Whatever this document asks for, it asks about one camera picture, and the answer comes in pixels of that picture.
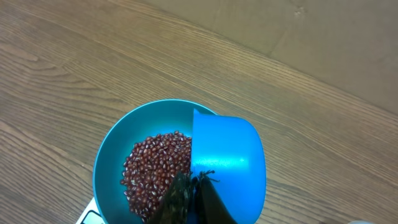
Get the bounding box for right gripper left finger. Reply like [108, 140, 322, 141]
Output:
[147, 172, 193, 224]

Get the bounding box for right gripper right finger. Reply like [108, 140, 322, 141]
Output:
[195, 170, 237, 224]

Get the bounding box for blue plastic measuring scoop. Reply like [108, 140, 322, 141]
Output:
[191, 110, 266, 223]

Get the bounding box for red beans in bowl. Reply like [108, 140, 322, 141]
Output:
[120, 131, 192, 222]

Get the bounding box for white digital kitchen scale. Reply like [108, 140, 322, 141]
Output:
[75, 198, 105, 224]

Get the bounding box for teal blue bowl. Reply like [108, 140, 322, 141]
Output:
[93, 99, 216, 223]

